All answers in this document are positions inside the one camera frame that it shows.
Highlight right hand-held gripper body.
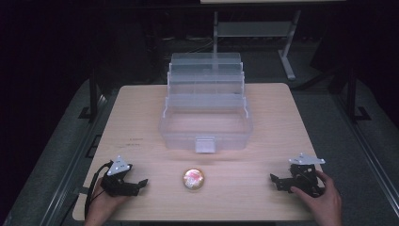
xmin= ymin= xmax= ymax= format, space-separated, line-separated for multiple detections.
xmin=277 ymin=153 xmax=327 ymax=198

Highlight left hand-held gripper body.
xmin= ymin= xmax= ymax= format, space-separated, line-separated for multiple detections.
xmin=100 ymin=154 xmax=141 ymax=198

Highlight round pink and gold tin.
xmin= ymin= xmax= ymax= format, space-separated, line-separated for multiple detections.
xmin=182 ymin=168 xmax=206 ymax=191

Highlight clear plastic tiered storage box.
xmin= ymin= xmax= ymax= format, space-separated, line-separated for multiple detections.
xmin=158 ymin=52 xmax=254 ymax=154

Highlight person's left hand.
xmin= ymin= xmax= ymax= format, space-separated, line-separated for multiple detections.
xmin=83 ymin=178 xmax=130 ymax=226

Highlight person's right hand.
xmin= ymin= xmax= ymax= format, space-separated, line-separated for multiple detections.
xmin=290 ymin=169 xmax=343 ymax=226

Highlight grey metal stand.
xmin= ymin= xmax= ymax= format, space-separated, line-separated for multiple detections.
xmin=213 ymin=8 xmax=302 ymax=81

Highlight black cable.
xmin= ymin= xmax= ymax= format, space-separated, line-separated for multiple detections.
xmin=84 ymin=161 xmax=113 ymax=220

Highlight black metal post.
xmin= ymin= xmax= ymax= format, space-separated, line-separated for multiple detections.
xmin=346 ymin=67 xmax=372 ymax=122
xmin=78 ymin=67 xmax=99 ymax=121

